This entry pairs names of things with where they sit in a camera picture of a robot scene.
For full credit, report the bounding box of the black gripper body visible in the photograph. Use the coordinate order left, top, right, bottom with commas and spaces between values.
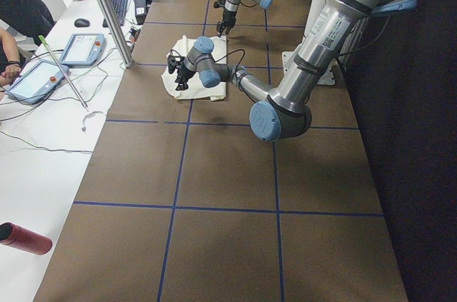
221, 9, 237, 29
176, 57, 196, 83

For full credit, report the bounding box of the cream long-sleeve cat shirt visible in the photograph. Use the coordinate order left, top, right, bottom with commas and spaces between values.
161, 35, 228, 101

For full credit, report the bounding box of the seated person forearm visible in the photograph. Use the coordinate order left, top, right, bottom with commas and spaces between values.
1, 28, 21, 72

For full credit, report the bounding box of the seated person hand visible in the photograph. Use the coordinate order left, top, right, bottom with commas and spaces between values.
0, 64, 22, 86

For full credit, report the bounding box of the black box white label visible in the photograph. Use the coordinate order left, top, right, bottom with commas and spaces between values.
133, 0, 148, 25

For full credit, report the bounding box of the black computer keyboard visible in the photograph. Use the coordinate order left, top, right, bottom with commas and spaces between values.
110, 0, 129, 26

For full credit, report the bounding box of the far teach pendant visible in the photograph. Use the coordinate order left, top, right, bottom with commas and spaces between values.
59, 33, 106, 67

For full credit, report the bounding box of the teach pendant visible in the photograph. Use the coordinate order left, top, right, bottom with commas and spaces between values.
6, 60, 65, 105
59, 33, 106, 67

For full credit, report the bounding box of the black computer mouse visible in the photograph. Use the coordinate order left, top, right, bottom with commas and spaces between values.
74, 18, 91, 28

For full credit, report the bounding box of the metal reacher grabber stick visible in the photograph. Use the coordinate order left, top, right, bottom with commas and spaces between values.
39, 35, 106, 133

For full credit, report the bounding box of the near teach pendant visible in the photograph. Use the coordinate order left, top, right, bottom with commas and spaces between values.
6, 60, 65, 105

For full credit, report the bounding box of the red cylinder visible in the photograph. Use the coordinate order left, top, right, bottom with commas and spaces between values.
1, 222, 53, 255

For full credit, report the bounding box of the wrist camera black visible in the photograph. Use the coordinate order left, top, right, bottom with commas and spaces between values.
214, 0, 226, 9
167, 54, 185, 74

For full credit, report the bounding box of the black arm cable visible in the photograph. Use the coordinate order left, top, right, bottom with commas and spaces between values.
214, 48, 247, 74

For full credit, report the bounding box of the aluminium frame post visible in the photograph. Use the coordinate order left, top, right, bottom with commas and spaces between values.
97, 0, 134, 68

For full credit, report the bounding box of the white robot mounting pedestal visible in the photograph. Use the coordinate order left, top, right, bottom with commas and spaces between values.
281, 51, 336, 86

